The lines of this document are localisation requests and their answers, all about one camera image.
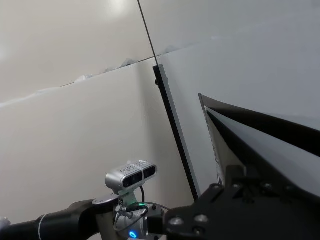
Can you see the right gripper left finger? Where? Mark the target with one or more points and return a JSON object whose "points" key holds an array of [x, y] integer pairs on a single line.
{"points": [[235, 180]]}

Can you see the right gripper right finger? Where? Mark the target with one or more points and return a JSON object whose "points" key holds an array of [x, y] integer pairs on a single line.
{"points": [[255, 175]]}

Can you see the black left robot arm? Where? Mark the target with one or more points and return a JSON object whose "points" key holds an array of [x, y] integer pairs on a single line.
{"points": [[62, 220]]}

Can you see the white partition board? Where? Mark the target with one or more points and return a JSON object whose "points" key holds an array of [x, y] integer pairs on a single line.
{"points": [[75, 137]]}

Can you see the black tape frame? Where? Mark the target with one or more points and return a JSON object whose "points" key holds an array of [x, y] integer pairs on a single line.
{"points": [[275, 125]]}

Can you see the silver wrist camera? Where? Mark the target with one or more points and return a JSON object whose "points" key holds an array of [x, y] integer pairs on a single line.
{"points": [[130, 175]]}

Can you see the pale green camera mount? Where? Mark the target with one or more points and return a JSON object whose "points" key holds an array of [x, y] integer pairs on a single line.
{"points": [[126, 200]]}

